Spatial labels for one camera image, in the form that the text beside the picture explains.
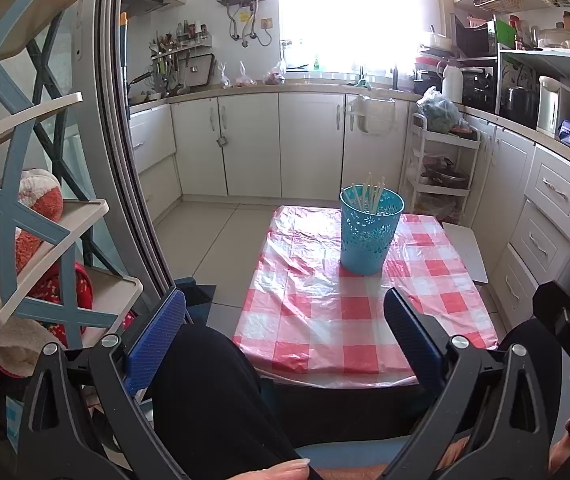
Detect green cutting board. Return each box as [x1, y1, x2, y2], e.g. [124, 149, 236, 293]
[495, 19, 518, 51]

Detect white countertop shelf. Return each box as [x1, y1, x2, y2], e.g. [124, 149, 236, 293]
[495, 45, 570, 126]

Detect blue dustpan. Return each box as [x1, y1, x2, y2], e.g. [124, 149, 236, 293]
[172, 276, 218, 326]

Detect person's left hand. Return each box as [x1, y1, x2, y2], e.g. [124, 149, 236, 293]
[235, 459, 316, 480]

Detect wall utensil rack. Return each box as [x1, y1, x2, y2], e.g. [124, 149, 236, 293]
[151, 20, 214, 93]

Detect blue seat cushion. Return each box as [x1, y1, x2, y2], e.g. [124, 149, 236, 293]
[295, 435, 416, 466]

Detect white rolling cart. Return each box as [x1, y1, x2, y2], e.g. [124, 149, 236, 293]
[405, 112, 480, 221]

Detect white electric water boiler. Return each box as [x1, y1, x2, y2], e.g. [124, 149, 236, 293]
[536, 76, 570, 136]

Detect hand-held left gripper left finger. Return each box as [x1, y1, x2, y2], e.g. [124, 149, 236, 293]
[15, 287, 188, 480]

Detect steel lidded pot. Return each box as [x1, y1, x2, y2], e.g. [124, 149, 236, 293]
[420, 157, 470, 188]

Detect white lidded pot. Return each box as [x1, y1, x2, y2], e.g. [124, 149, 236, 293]
[422, 31, 453, 51]

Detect bag of green vegetables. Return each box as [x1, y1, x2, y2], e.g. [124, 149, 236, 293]
[417, 86, 466, 133]

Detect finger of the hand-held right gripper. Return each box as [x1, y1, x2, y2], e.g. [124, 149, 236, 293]
[532, 280, 570, 381]

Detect blue perforated plastic basket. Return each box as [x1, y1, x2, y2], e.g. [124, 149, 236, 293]
[340, 185, 406, 276]

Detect clear bag on cabinet door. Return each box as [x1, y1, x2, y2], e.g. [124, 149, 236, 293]
[347, 94, 396, 136]

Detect bright kitchen window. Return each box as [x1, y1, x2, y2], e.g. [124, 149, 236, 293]
[277, 0, 433, 73]

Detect black toaster oven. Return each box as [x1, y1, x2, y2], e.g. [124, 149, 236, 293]
[462, 66, 496, 113]

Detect red spotted plush cloth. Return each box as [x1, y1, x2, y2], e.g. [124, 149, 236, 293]
[30, 262, 94, 341]

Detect white thermos jug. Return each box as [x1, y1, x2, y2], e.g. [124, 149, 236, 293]
[442, 64, 464, 105]

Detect grey sliding door frame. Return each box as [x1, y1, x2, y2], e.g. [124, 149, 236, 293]
[72, 0, 180, 301]

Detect red checkered plastic tablecloth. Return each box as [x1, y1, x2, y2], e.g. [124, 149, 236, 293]
[232, 205, 500, 376]

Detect cream shelf rack blue frame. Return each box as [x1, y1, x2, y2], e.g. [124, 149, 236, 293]
[0, 0, 144, 351]

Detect group of wooden chopsticks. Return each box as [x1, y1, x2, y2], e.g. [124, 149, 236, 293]
[352, 172, 386, 213]

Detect red white plush toy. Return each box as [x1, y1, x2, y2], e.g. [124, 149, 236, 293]
[0, 169, 64, 293]

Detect white kitchen base cabinets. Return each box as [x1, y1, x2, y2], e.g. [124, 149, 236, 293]
[129, 87, 570, 331]

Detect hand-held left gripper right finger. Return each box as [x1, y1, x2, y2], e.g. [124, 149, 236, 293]
[384, 287, 550, 480]

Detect black wok pan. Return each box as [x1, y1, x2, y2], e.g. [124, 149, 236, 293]
[128, 72, 154, 97]

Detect blue orange mop handle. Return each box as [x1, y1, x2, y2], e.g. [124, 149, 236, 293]
[119, 11, 129, 68]

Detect black microwave oven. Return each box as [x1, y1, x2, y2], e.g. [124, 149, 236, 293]
[454, 16, 498, 56]

